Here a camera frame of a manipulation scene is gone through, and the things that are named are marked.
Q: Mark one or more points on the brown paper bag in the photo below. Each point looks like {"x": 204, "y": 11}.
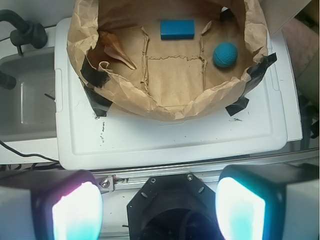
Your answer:
{"x": 174, "y": 79}

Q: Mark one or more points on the blue rectangular block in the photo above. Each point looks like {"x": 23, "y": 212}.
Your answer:
{"x": 177, "y": 29}

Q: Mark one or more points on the black tape strip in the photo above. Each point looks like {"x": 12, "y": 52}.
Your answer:
{"x": 257, "y": 72}
{"x": 96, "y": 79}
{"x": 237, "y": 106}

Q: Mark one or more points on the white sink basin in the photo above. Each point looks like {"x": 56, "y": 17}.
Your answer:
{"x": 28, "y": 111}

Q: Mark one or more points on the black tape strip far right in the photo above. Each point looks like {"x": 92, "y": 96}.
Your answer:
{"x": 257, "y": 72}

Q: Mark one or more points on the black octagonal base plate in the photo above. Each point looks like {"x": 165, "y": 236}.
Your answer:
{"x": 173, "y": 208}

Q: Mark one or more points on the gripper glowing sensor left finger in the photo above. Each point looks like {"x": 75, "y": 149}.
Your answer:
{"x": 50, "y": 205}

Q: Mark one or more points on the aluminium rail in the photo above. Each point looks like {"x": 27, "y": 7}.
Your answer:
{"x": 206, "y": 171}

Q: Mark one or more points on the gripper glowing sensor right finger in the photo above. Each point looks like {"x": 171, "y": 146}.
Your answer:
{"x": 277, "y": 201}

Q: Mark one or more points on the blue dimpled ball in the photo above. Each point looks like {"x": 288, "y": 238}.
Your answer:
{"x": 225, "y": 55}

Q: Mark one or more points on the white plastic bin lid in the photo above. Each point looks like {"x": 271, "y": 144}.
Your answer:
{"x": 124, "y": 140}

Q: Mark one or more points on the orange spiral seashell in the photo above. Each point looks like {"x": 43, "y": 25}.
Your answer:
{"x": 114, "y": 48}

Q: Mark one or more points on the black tape strip left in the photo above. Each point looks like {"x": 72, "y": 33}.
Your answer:
{"x": 96, "y": 79}

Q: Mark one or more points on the black faucet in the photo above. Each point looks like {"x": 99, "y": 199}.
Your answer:
{"x": 25, "y": 33}

